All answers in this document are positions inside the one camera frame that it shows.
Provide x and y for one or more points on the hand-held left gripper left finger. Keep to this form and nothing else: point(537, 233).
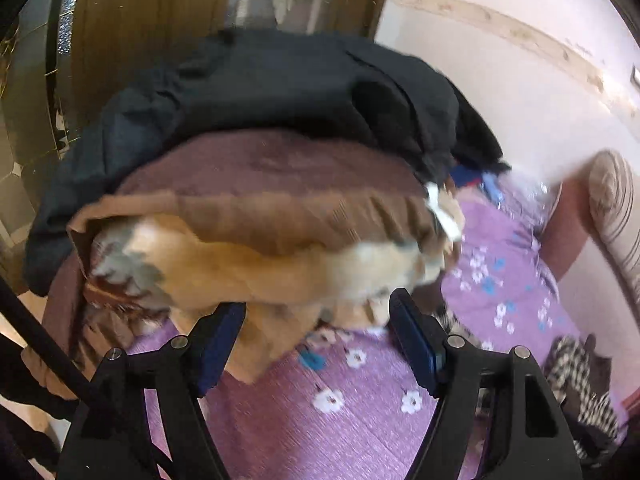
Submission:
point(222, 345)

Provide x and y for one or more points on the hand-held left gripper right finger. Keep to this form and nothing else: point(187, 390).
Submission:
point(415, 345)

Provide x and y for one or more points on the tan printed garment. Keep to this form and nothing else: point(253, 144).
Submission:
point(280, 270)

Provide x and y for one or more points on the black white checkered garment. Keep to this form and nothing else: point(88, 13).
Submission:
point(575, 365)

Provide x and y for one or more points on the purple floral bedsheet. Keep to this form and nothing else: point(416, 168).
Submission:
point(360, 440)

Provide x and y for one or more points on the blue cloth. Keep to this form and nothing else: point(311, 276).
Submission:
point(470, 177)

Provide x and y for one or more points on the brown knit garment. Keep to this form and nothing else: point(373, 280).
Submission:
point(275, 165)

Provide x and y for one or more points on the mauve headboard panel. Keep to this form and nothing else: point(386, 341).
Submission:
point(570, 230)

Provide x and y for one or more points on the striped pillow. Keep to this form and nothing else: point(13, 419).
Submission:
point(615, 210)

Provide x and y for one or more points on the wooden door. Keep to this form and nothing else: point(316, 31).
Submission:
point(150, 10)

